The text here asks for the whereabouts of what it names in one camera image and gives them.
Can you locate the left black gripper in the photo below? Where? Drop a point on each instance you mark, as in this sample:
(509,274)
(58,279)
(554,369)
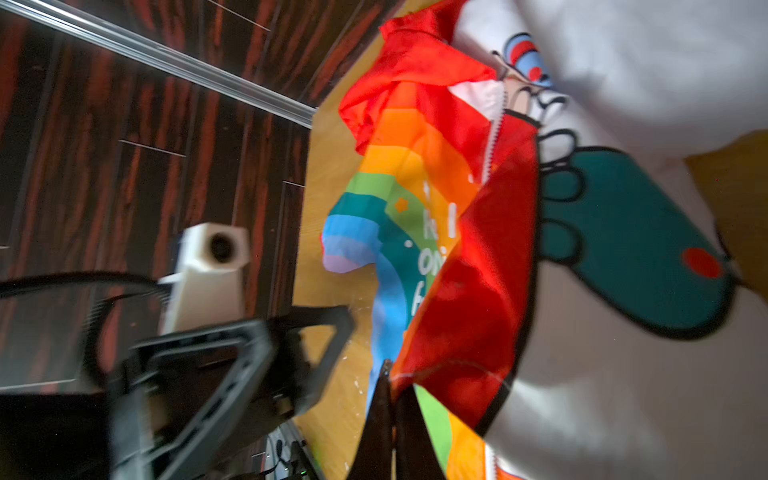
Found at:
(163,413)

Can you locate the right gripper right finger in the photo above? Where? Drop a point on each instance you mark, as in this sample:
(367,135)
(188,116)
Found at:
(415,457)

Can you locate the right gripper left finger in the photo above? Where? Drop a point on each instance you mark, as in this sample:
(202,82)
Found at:
(374,456)

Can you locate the colourful rainbow kids jacket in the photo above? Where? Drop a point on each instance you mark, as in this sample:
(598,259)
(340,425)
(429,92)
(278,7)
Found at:
(559,314)

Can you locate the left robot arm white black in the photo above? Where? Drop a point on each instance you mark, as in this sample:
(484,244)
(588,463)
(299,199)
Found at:
(68,318)

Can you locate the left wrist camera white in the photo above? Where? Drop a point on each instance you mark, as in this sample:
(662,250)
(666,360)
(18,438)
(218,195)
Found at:
(207,285)

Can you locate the aluminium front rail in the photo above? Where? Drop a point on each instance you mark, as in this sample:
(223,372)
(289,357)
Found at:
(92,29)

